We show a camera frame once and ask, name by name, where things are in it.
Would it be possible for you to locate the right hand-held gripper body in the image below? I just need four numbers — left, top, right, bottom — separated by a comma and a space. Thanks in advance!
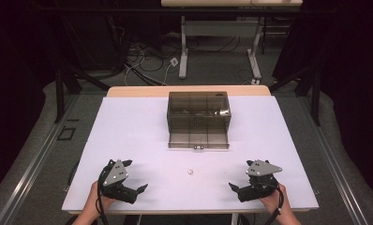
238, 159, 283, 203

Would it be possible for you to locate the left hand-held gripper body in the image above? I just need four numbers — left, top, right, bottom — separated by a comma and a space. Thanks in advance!
98, 158, 140, 204

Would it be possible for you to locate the smoky transparent drawer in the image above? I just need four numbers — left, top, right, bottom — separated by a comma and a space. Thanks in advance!
168, 123, 231, 150

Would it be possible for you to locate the smoky transparent storage box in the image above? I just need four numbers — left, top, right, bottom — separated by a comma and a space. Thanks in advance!
167, 91, 232, 127

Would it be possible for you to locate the person's left hand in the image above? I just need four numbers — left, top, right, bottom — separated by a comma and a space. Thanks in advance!
88, 181, 117, 214

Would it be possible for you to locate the person's right hand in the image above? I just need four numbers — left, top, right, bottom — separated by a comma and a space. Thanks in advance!
259, 184, 291, 217

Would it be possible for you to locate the white table mat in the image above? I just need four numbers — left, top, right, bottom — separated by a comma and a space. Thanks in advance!
62, 95, 320, 212

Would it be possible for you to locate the black square floor plate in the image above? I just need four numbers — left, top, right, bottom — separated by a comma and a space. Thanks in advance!
56, 126, 77, 142

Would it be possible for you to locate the light wooden table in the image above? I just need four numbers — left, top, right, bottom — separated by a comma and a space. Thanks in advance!
62, 84, 320, 217

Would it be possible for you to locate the black metal stand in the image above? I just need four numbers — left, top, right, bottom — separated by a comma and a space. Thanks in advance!
268, 65, 321, 127
53, 65, 112, 125

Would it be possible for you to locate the white-legged desk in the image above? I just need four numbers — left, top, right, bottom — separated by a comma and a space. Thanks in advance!
160, 0, 304, 80

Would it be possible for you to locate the dark curtain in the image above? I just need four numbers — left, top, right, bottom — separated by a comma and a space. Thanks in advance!
0, 0, 120, 201
272, 0, 373, 201

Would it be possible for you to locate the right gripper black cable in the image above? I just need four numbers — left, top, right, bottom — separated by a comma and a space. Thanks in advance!
262, 182, 285, 225

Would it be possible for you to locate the aluminium floor rail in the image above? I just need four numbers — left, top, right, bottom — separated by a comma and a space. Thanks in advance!
298, 97, 370, 225
0, 93, 80, 225

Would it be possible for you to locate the white floor cable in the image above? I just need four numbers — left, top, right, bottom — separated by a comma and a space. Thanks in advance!
124, 46, 176, 86

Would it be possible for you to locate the tangle of black floor cables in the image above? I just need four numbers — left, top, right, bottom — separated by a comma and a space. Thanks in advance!
106, 15, 242, 87

